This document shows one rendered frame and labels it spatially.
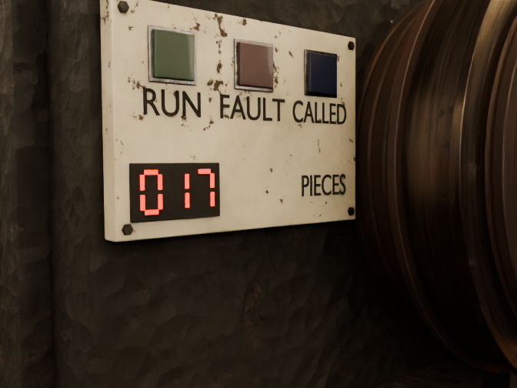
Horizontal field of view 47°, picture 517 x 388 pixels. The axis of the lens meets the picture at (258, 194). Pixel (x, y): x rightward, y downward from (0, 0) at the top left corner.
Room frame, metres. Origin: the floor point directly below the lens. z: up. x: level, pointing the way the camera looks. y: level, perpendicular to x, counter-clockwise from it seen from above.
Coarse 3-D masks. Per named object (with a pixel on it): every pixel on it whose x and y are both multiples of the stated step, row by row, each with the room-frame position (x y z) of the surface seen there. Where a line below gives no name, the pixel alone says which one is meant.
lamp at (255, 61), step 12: (240, 48) 0.50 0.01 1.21; (252, 48) 0.51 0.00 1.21; (264, 48) 0.52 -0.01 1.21; (240, 60) 0.50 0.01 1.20; (252, 60) 0.51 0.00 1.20; (264, 60) 0.52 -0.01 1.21; (240, 72) 0.50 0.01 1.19; (252, 72) 0.51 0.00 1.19; (264, 72) 0.52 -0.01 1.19; (240, 84) 0.50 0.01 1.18; (252, 84) 0.51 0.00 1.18; (264, 84) 0.52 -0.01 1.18
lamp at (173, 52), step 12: (156, 36) 0.45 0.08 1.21; (168, 36) 0.46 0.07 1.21; (180, 36) 0.47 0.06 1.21; (192, 36) 0.47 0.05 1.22; (156, 48) 0.45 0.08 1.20; (168, 48) 0.46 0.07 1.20; (180, 48) 0.47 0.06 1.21; (192, 48) 0.47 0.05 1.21; (156, 60) 0.45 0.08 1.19; (168, 60) 0.46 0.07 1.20; (180, 60) 0.47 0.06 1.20; (192, 60) 0.47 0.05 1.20; (156, 72) 0.45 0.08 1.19; (168, 72) 0.46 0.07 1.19; (180, 72) 0.47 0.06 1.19; (192, 72) 0.47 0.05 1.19
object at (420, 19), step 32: (416, 32) 0.55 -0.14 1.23; (384, 64) 0.62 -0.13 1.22; (416, 64) 0.55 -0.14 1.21; (384, 96) 0.60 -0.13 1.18; (384, 128) 0.59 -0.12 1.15; (384, 160) 0.59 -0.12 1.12; (384, 192) 0.59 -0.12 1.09; (384, 224) 0.60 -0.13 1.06; (384, 256) 0.62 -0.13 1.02; (384, 288) 0.65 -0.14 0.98; (416, 288) 0.55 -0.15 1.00; (448, 352) 0.60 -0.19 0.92
